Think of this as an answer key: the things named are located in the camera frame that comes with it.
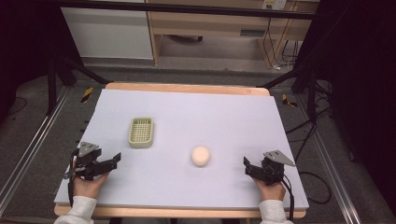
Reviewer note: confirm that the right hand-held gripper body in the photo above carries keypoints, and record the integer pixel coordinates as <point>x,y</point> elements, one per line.
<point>274,166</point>

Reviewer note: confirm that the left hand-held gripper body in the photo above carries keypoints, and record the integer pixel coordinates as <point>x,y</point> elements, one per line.
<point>88,155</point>

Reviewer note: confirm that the person's right hand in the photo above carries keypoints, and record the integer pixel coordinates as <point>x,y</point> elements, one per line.
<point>273,190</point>

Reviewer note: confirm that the person's left hand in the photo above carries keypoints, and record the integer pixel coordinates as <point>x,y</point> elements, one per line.
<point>88,186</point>

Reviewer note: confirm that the pale green soap dish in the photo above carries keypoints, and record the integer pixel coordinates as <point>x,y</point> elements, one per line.
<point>141,132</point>

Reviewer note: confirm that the round cream soap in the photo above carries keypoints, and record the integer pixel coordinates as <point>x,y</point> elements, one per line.
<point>200,156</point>

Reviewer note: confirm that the light purple foam mat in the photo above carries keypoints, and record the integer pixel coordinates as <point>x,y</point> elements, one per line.
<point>199,124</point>

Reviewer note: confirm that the yellow black floor tape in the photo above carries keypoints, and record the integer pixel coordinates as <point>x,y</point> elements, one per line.
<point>289,101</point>
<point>87,94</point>

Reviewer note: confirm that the black metal stand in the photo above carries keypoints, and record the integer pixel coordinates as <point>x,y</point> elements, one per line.
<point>53,84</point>
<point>308,81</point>

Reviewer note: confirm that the wooden table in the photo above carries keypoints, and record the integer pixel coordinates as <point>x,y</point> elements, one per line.
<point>186,88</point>

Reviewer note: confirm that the black curtain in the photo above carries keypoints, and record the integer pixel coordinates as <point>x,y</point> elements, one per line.
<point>358,77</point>
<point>28,37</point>

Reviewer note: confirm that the white cabinet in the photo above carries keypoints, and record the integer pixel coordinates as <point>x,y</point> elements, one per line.
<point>109,34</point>

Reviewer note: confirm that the wooden desk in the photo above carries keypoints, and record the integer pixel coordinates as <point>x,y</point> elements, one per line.
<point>218,23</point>

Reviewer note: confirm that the white power strip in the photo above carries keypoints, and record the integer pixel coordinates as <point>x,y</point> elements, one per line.
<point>274,4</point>

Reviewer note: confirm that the metal floor rail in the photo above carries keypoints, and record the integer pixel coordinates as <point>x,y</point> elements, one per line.
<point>31,146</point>
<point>333,174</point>

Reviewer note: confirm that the black frame bar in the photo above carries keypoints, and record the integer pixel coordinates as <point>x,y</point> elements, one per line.
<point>186,8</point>

